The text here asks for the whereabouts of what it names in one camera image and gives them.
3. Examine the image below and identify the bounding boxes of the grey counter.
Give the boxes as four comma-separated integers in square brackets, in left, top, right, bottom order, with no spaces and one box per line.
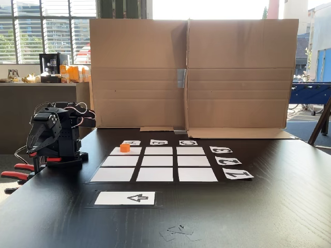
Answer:
[0,82,91,155]

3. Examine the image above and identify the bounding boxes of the blue foosball table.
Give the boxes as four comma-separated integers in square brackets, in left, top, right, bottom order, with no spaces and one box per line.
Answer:
[289,81,331,116]

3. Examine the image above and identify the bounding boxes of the long grey tape strip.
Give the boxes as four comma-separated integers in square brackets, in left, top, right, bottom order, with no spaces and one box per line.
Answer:
[177,68,187,89]

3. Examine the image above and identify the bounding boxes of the thin black base cable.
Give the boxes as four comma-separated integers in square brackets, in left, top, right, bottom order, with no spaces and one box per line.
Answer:
[14,145,34,163]

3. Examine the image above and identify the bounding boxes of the black coffee machine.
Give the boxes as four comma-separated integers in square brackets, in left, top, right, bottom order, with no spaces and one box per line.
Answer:
[39,52,70,83]

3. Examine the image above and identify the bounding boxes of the dark wooden easel leg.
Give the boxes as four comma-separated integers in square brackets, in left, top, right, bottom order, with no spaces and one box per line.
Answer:
[307,97,331,145]

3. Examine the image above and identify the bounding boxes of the paper sheet number 1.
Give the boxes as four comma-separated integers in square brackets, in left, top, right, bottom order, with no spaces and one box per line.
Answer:
[222,167,255,180]

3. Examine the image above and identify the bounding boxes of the clear tape scraps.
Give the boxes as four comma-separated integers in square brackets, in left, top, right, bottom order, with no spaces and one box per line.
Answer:
[159,224,202,243]

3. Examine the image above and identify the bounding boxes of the white nine-square grid sheet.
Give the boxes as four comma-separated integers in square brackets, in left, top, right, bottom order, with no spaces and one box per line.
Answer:
[87,146,220,183]

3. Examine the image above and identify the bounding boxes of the black red clamp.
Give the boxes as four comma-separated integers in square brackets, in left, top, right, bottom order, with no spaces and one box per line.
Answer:
[1,170,31,194]
[14,151,64,174]

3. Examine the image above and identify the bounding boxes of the yellow bananas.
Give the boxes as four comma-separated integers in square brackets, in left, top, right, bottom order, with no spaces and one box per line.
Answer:
[22,73,41,83]

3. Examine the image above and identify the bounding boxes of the red white servo cable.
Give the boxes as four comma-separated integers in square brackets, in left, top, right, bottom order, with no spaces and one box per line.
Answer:
[67,102,97,128]

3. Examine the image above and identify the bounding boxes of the brown cardboard screen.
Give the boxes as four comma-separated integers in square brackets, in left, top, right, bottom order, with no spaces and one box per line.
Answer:
[89,17,300,140]

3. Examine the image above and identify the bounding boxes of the paper sheet number 2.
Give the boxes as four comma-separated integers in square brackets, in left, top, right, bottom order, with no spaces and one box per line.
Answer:
[215,156,243,165]

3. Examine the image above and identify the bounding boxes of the white arrow paper sheet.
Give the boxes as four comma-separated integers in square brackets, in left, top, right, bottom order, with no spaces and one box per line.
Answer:
[94,191,156,206]

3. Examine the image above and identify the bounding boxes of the paper sheet number 3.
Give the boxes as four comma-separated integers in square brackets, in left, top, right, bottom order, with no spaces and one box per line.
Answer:
[209,146,233,154]

